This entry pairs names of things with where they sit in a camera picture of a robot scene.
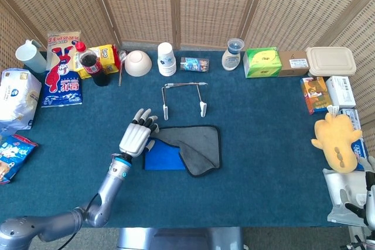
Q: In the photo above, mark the brown cardboard box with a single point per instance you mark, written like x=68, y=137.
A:
x=293, y=67

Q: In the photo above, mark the green tissue box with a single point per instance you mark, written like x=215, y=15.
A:
x=263, y=62

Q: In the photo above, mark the blue snack bag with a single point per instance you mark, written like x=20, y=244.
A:
x=14, y=156

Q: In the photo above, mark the yellow plush toy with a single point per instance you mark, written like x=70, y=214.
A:
x=337, y=138

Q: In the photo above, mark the bamboo folding screen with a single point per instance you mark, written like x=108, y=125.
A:
x=205, y=7

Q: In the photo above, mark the metal spoon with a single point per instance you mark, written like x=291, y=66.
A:
x=122, y=55

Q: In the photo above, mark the cola bottle red label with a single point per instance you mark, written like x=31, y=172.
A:
x=93, y=68

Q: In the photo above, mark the stack of paper cups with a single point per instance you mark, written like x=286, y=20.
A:
x=167, y=59

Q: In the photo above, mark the orange carton box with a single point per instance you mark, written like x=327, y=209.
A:
x=316, y=95

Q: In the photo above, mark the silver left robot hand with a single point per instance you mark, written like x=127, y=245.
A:
x=134, y=140

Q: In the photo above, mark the beige lidded food container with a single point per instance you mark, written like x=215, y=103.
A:
x=331, y=61

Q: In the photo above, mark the white box with barcode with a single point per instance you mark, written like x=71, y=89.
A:
x=341, y=92

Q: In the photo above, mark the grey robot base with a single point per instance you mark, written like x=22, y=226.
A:
x=190, y=239

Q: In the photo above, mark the white and blue box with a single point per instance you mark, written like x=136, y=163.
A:
x=353, y=116

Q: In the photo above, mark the red white blue food bag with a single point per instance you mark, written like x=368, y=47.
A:
x=61, y=86

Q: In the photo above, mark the cream bottle blue cap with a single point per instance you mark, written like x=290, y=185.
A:
x=231, y=59

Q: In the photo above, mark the cream bowl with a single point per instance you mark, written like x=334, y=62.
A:
x=137, y=64

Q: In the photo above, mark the yellow Lipo biscuit pack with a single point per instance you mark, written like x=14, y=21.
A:
x=107, y=56

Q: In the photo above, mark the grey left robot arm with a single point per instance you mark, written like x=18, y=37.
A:
x=112, y=185

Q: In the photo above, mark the grey and blue cloth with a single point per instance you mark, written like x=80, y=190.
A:
x=199, y=144

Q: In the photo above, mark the white plastic jug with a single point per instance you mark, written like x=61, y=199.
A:
x=32, y=59

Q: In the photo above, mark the blue carpet table cover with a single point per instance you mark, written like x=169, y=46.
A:
x=263, y=159

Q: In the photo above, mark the large white flour bag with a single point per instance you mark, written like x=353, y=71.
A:
x=17, y=100

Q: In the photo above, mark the clear biscuit tube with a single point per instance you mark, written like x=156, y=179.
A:
x=194, y=64

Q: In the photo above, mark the white plastic bag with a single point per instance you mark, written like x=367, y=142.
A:
x=334, y=182

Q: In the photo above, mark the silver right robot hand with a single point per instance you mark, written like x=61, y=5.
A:
x=370, y=203

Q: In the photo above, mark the white metal rack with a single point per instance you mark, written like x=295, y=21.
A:
x=165, y=112

